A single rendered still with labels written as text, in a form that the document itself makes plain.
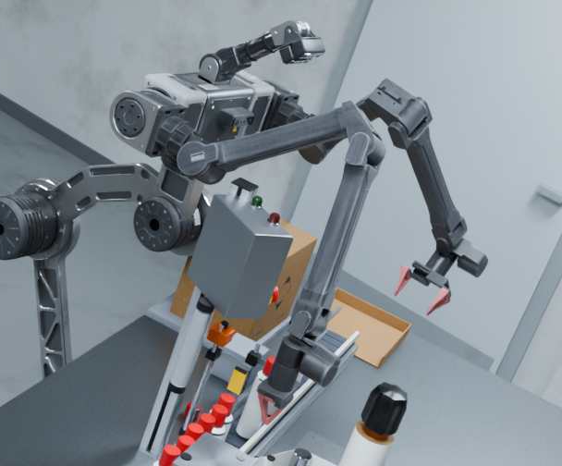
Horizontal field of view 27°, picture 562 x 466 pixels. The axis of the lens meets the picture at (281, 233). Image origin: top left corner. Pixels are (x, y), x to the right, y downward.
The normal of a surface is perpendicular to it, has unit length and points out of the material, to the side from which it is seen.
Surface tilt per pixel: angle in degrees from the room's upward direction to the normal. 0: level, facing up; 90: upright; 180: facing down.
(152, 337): 0
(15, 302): 0
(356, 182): 75
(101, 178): 90
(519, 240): 90
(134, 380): 0
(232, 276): 90
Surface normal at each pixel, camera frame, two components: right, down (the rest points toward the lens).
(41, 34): -0.53, 0.15
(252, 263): 0.50, 0.49
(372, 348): 0.32, -0.87
